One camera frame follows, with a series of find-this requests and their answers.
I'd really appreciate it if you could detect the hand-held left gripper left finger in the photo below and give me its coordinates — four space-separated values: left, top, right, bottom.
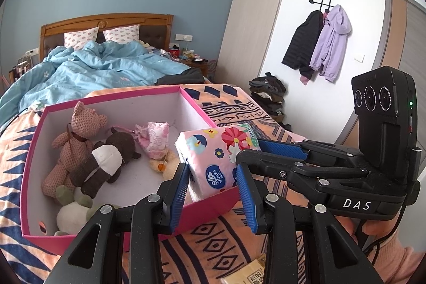
43 162 190 284

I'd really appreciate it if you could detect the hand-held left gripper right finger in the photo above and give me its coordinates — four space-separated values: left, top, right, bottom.
235 164 387 284

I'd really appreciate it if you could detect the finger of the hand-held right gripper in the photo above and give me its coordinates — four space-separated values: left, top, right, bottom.
256 138 365 161
235 148 333 189

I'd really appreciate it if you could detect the cream plush dog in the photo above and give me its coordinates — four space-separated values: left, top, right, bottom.
148 149 180 180

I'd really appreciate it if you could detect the pink cardboard box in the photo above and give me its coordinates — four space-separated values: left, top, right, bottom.
20 86 248 254

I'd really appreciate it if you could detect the pink flowered tissue pack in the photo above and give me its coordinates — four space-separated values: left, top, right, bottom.
175 124 262 203

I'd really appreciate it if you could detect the pink frilly pouch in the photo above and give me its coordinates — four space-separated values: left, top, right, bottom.
135 122 170 160

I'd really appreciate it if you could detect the brown white plush toy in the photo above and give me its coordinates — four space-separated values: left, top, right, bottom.
69 126 142 198

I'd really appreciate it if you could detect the white green plush toy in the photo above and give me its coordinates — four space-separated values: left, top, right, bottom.
55 186 122 236

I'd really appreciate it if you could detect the brown knitted bear toy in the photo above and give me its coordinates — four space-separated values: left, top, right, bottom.
42 101 108 196

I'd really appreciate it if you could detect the person's right forearm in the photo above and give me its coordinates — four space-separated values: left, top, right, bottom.
364 231 426 284

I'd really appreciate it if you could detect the person's right hand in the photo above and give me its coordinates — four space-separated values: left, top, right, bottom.
336 215 404 249

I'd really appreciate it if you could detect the pile of dark clothes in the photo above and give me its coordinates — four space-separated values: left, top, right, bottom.
248 72 293 133

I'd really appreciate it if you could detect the orange blue patterned blanket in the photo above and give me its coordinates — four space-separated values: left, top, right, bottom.
0 83 310 284

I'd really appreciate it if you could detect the yellow paper packet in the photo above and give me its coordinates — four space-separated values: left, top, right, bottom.
221 254 267 284

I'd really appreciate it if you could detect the grey framed door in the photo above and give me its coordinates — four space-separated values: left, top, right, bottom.
334 0 426 145

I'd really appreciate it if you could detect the black jacket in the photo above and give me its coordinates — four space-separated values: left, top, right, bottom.
282 10 324 80

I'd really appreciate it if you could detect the lilac jacket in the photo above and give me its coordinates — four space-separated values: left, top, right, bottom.
309 5 352 82

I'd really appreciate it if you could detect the wooden nightstand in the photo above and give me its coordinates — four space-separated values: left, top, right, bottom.
180 58 217 81

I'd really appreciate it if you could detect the dark cloth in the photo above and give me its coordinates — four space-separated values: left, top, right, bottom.
155 68 205 86

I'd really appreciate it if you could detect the beige tall wardrobe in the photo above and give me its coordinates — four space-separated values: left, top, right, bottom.
218 0 293 87

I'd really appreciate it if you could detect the light blue duvet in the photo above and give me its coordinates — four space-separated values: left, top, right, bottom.
0 39 200 135

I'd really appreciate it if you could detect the black coat hook rack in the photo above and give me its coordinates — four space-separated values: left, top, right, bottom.
309 0 334 12

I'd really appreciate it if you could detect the wooden headboard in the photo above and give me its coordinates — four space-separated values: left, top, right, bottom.
40 14 174 61

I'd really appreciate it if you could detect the white patterned pillow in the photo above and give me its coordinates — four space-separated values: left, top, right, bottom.
103 24 140 43
64 26 100 48

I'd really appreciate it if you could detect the cluttered bedside shelf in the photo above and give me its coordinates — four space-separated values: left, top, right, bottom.
8 53 34 81

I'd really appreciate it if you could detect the black cable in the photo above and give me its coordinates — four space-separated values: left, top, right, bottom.
356 197 408 266

